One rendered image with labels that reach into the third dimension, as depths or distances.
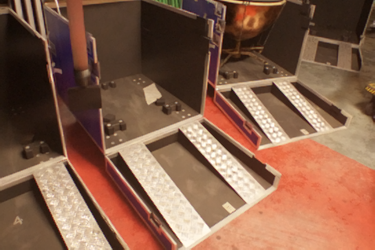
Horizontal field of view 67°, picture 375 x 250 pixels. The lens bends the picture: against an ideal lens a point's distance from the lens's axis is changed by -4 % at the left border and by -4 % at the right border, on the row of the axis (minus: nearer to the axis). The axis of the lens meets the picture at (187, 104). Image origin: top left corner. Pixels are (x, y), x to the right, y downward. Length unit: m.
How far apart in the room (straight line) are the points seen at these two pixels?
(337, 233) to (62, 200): 1.64
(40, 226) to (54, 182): 0.26
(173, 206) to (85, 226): 0.51
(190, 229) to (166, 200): 0.22
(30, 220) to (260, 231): 1.33
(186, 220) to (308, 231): 0.74
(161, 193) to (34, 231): 0.74
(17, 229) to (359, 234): 1.99
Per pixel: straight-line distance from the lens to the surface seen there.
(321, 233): 2.04
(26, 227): 1.94
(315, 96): 3.32
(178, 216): 1.82
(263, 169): 2.15
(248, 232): 1.88
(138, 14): 2.92
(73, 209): 1.85
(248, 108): 2.79
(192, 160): 2.21
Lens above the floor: 1.47
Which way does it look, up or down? 30 degrees down
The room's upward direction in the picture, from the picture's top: 4 degrees clockwise
